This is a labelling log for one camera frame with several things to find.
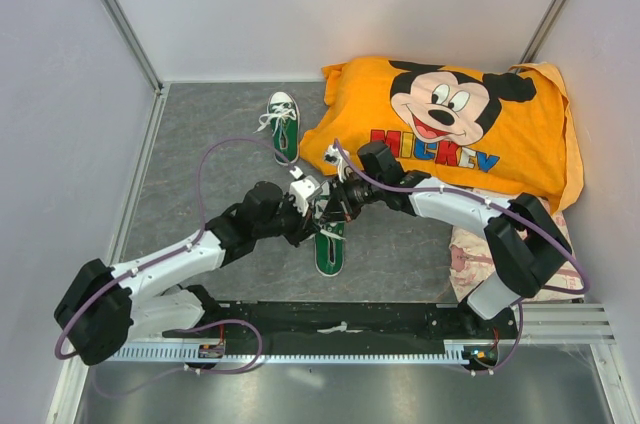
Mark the white shoelace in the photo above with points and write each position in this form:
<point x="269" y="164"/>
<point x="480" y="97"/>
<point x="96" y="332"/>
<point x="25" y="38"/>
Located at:
<point x="330" y="230"/>

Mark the pink patterned white cloth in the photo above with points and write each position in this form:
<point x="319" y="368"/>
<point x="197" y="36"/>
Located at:
<point x="472" y="263"/>

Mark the orange Mickey Mouse cloth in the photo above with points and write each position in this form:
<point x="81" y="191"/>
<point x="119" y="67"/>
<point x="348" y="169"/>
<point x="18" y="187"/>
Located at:
<point x="508" y="133"/>

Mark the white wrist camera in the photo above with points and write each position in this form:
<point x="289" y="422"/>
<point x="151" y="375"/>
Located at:
<point x="303" y="189"/>
<point x="333" y="157"/>

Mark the aluminium corner post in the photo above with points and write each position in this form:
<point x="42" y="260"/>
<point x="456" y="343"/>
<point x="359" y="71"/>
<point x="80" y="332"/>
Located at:
<point x="557" y="4"/>
<point x="133" y="44"/>

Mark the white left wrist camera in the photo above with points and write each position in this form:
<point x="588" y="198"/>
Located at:
<point x="303" y="189"/>

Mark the grey slotted cable duct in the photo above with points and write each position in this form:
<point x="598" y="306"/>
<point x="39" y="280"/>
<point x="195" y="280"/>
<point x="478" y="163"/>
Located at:
<point x="316" y="349"/>

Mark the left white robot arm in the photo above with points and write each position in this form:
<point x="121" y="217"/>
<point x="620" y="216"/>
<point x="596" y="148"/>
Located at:
<point x="106" y="306"/>

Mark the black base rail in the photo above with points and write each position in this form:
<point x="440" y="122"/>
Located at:
<point x="419" y="320"/>

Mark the white cable tie on rail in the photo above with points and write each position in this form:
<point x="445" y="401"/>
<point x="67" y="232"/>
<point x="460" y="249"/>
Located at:
<point x="343" y="327"/>

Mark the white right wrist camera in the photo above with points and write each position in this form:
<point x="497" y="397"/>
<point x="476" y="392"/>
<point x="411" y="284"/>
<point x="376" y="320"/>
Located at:
<point x="333" y="157"/>

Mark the green canvas sneaker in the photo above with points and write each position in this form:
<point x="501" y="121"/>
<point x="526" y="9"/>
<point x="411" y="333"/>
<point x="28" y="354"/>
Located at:
<point x="284" y="121"/>
<point x="329" y="255"/>

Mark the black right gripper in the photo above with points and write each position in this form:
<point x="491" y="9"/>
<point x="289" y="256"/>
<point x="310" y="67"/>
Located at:
<point x="334" y="210"/>

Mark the aluminium frame rail front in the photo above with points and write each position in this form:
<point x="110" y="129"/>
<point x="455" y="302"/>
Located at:
<point x="565" y="324"/>

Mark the left aluminium corner post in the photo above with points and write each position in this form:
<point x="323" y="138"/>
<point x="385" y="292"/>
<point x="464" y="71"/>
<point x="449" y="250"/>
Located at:
<point x="133" y="44"/>

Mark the right aluminium corner post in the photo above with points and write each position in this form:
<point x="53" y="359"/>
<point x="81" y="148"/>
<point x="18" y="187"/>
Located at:
<point x="557" y="4"/>

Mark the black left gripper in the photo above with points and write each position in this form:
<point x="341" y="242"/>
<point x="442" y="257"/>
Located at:
<point x="304" y="227"/>

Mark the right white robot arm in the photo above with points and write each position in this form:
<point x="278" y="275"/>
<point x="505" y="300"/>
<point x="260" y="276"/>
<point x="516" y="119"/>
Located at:
<point x="525" y="244"/>

